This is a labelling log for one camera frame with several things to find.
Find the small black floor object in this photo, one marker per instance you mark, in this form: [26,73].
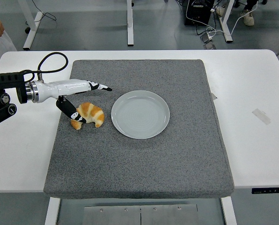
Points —
[27,30]

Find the person's foot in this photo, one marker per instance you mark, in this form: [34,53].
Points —
[221,10]
[247,18]

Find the person's leg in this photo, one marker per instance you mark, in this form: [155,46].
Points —
[251,4]

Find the black table control panel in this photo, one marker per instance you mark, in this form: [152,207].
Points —
[270,190]

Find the grey fabric mat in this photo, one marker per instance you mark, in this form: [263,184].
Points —
[141,164]

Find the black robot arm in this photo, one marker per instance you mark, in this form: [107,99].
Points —
[6,80]

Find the golden croissant bread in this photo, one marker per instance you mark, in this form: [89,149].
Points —
[95,114]

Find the white background table leg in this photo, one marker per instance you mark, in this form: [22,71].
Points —
[226,23]
[129,23]
[33,30]

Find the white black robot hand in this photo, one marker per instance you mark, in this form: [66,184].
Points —
[67,87]

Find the small grey tape piece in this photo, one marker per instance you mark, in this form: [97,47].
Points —
[214,96]

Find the clear tape strip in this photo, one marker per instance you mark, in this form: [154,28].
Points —
[261,116]

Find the black equipment box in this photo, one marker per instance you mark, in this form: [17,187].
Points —
[198,11]

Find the round grey plate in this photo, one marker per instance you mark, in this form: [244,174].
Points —
[139,117]

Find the grey metal plate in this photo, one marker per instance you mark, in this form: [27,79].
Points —
[116,216]

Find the grey floor box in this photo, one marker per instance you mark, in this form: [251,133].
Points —
[206,38]
[210,46]

